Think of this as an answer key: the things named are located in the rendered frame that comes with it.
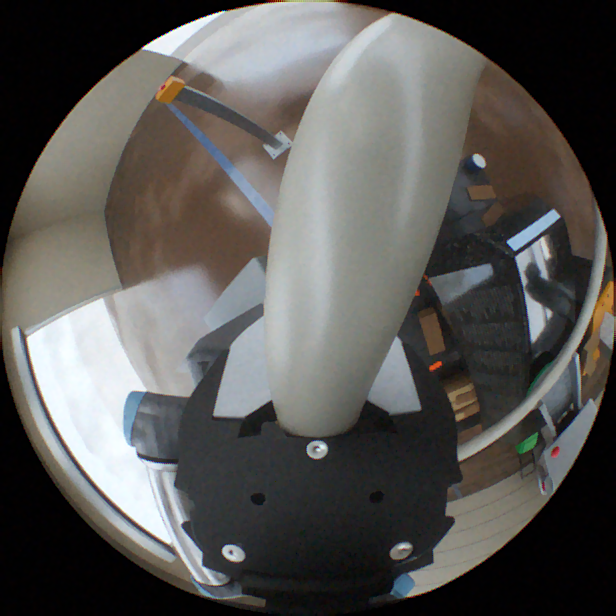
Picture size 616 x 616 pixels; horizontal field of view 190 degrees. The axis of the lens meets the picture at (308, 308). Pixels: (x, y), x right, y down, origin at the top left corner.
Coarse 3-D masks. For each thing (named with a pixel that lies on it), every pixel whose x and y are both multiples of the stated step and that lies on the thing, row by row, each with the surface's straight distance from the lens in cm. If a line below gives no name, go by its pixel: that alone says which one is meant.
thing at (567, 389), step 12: (576, 360) 46; (564, 372) 54; (576, 372) 51; (564, 384) 60; (576, 384) 59; (552, 396) 57; (564, 396) 66; (576, 396) 68; (540, 408) 45; (552, 408) 64; (564, 408) 75; (576, 408) 80; (552, 420) 73; (552, 432) 69
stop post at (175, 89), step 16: (176, 80) 109; (160, 96) 109; (176, 96) 113; (192, 96) 116; (208, 96) 122; (208, 112) 123; (224, 112) 127; (240, 128) 140; (256, 128) 146; (272, 144) 165; (288, 144) 169
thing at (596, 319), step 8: (608, 288) 175; (600, 296) 164; (608, 296) 173; (600, 304) 158; (608, 304) 180; (600, 312) 162; (592, 320) 150; (600, 320) 167; (592, 328) 153; (600, 352) 196
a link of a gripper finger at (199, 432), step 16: (224, 352) 10; (224, 368) 9; (208, 384) 9; (192, 400) 9; (208, 400) 8; (192, 416) 8; (208, 416) 8; (192, 432) 8; (208, 432) 8; (224, 432) 7; (240, 432) 7; (192, 448) 8; (208, 448) 7; (192, 464) 7; (176, 480) 8
